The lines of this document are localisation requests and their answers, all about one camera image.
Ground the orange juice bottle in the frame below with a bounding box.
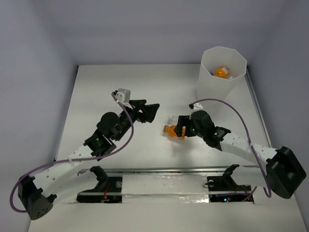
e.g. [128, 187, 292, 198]
[163, 125, 185, 140]
[213, 66, 230, 79]

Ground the green label clear bottle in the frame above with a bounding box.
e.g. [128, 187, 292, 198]
[168, 116, 179, 124]

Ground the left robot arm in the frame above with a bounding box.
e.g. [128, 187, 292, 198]
[12, 100, 160, 220]

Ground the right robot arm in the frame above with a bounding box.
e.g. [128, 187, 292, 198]
[174, 110, 307, 199]

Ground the white octagonal bin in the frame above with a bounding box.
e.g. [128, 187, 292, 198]
[197, 46, 247, 100]

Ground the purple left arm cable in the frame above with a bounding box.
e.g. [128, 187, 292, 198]
[9, 93, 135, 213]

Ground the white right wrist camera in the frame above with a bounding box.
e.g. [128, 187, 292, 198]
[188, 102, 203, 110]

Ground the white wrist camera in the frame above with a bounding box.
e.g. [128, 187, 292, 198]
[112, 88, 132, 108]
[188, 102, 203, 110]

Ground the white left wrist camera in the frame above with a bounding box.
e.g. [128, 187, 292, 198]
[112, 88, 132, 108]

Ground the aluminium rail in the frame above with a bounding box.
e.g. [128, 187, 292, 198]
[74, 153, 257, 172]

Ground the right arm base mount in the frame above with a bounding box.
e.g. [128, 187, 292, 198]
[203, 164, 254, 203]

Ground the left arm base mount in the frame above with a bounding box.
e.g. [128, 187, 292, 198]
[76, 166, 123, 203]

